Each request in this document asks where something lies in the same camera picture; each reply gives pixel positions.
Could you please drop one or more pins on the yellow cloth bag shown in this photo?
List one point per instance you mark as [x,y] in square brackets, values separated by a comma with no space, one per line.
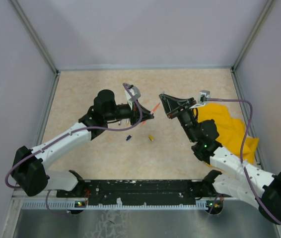
[231,130]

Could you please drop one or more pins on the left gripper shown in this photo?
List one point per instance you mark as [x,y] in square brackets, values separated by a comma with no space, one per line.
[134,114]

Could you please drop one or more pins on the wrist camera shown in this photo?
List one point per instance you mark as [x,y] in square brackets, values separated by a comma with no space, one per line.
[132,93]
[203,97]

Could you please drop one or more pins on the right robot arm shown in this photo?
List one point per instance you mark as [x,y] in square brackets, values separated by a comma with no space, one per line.
[233,176]

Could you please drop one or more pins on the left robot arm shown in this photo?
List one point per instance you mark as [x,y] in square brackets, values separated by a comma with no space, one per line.
[30,168]

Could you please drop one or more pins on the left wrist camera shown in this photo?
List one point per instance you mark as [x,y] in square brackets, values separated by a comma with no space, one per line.
[132,93]

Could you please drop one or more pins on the orange pen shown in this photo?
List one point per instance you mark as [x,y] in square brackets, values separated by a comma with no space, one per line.
[152,112]

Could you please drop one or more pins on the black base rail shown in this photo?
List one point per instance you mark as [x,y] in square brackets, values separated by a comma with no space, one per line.
[140,192]

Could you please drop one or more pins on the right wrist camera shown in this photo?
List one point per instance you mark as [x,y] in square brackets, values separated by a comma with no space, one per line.
[203,97]

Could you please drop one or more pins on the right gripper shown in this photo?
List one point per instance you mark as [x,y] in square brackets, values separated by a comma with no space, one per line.
[173,105]

